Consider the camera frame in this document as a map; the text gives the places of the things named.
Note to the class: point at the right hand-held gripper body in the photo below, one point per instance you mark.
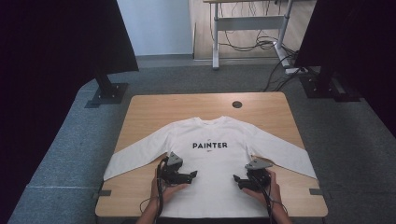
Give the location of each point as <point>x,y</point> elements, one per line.
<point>257,175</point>

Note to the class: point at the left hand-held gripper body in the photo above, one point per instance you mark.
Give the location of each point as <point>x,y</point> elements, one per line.
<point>173,168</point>

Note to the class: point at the white long-sleeve shirt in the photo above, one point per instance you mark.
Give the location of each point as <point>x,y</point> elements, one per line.
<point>214,174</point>

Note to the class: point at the person's left hand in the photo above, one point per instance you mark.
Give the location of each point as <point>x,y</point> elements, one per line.
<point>169,190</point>

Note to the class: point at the person's right hand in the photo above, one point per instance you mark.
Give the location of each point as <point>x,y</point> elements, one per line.
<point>270,193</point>

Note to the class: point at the black table grommet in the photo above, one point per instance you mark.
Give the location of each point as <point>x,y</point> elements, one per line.
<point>237,104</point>

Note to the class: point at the black metal stand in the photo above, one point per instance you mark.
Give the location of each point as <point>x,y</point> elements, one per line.
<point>323,87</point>
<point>109,93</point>

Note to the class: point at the white power strip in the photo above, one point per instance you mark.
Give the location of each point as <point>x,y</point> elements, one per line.
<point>294,70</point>

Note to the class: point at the black curtain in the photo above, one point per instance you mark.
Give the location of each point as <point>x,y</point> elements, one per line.
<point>358,46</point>
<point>56,62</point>

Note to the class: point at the grey table bracket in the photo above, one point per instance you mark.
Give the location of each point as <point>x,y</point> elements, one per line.
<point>104,193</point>
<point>316,191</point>

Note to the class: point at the white desk frame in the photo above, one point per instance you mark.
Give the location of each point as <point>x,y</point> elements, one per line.
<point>249,23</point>

